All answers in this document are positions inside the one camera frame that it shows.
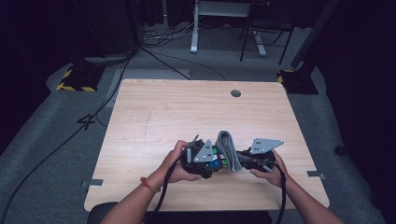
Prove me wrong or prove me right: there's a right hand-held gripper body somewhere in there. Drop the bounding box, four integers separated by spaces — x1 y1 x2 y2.
242 137 285 174

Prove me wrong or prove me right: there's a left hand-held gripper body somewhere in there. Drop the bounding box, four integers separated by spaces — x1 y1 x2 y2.
180 134 220 180

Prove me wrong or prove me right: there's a multicoloured puzzle cube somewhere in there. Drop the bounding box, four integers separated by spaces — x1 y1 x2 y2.
207 147 229 171

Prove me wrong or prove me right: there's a grey cloth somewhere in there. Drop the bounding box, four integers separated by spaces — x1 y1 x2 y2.
215 130 244 173

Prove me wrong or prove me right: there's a person's left hand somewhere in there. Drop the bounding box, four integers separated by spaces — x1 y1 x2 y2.
158 139 203 185

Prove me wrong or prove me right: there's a person's right hand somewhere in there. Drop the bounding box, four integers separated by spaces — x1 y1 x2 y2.
248 150 290 189

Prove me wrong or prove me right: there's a person's dark clothing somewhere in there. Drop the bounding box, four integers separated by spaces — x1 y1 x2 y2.
146 210 275 224

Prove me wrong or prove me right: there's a grey tape piece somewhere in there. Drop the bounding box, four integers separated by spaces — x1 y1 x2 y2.
306 170 328 181
80 178 105 189

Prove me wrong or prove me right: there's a black yellow striped stand base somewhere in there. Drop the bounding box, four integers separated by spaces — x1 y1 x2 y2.
55 63 106 93
276 68 319 95

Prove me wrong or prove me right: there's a black seat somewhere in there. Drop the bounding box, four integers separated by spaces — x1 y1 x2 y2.
86 201 120 224

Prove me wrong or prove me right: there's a black chair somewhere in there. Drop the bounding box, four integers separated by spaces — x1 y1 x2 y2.
238 2 295 66

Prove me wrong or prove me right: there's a slanted grey metal pole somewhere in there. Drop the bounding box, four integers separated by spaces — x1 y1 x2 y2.
290 0 341 69

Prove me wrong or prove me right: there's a grey flat stand base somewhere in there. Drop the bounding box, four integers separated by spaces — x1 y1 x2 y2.
83 53 134 65

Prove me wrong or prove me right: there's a right hand-held gripper black cable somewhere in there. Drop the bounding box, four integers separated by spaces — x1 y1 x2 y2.
273 161 288 224

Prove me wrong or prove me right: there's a hand-held gripper black cable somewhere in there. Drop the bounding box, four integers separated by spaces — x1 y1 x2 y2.
145 151 189 224
273 161 288 224

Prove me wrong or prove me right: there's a left hand-held gripper black cable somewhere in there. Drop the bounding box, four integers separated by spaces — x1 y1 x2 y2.
145 151 189 224

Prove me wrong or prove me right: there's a red bracelet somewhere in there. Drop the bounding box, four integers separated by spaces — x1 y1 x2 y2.
139 176 162 193

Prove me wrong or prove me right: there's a thin black floor cable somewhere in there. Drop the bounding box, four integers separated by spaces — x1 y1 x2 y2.
141 46 227 82

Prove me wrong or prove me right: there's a white desk frame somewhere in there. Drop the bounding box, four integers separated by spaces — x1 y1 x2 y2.
190 0 268 57

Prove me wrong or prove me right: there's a bundle of floor cables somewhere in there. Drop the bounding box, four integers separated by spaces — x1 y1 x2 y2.
142 21 202 49

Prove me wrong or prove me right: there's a long black floor cable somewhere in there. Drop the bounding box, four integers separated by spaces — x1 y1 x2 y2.
0 52 138 218

